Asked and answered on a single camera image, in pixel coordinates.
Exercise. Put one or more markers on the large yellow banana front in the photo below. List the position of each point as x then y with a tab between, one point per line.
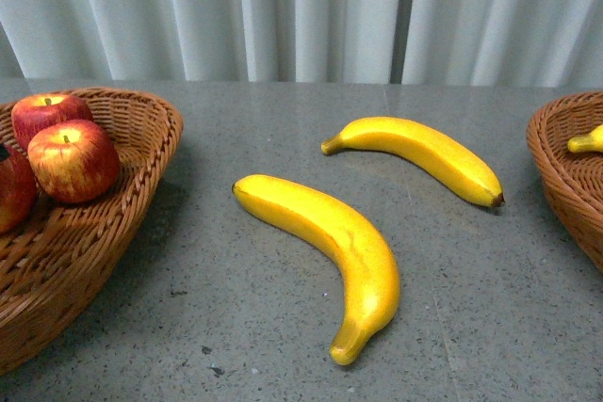
367	265

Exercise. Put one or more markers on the yellow banana back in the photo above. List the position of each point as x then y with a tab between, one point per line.
445	159

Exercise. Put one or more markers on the large red apple front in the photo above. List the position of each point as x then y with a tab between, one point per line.
19	191

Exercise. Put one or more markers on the red yellow apple in basket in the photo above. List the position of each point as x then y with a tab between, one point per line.
74	161

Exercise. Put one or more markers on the white pleated curtain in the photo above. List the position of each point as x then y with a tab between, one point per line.
521	43

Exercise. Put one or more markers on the brown wicker basket left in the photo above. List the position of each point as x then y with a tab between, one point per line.
55	263

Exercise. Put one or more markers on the brown wicker basket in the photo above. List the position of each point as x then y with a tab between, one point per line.
572	182
55	263

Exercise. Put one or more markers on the brown wicker basket right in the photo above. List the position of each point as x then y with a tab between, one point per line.
572	182

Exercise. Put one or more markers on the red apple back in basket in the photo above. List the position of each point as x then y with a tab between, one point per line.
36	112

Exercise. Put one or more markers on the yellow banana in right basket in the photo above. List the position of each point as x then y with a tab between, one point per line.
591	142

